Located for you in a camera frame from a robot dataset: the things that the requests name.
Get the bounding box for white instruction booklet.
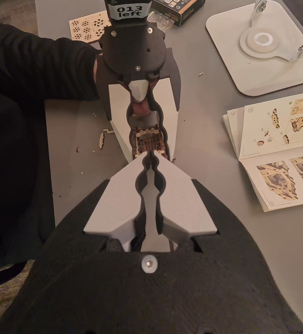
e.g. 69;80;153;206
222;90;303;212

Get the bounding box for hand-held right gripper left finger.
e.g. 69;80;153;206
84;152;152;251

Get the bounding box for clear plastic bag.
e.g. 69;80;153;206
147;13;176;31

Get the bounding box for black model kit box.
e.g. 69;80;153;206
151;0;206;27

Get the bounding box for person's left hand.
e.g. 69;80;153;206
132;100;152;117

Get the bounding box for wooden model car chassis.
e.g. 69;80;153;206
133;124;171;160

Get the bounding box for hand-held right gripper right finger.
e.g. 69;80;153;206
153;151;218;251

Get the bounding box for wooden gear parts sheet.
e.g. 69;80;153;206
69;11;113;43

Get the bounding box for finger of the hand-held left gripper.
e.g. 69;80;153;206
151;77;180;160
108;83;139;163

